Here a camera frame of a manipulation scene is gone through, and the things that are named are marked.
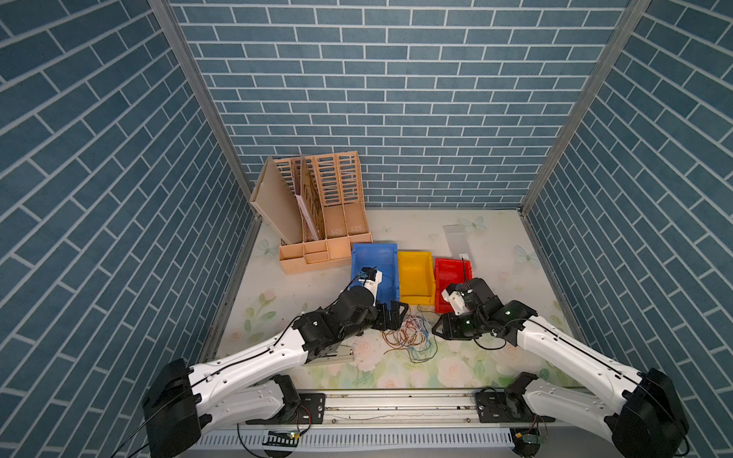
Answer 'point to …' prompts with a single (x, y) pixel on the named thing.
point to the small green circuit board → (531, 438)
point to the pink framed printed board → (308, 205)
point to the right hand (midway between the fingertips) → (438, 331)
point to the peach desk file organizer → (324, 197)
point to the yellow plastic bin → (416, 278)
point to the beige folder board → (274, 197)
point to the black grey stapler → (326, 351)
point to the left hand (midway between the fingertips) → (403, 310)
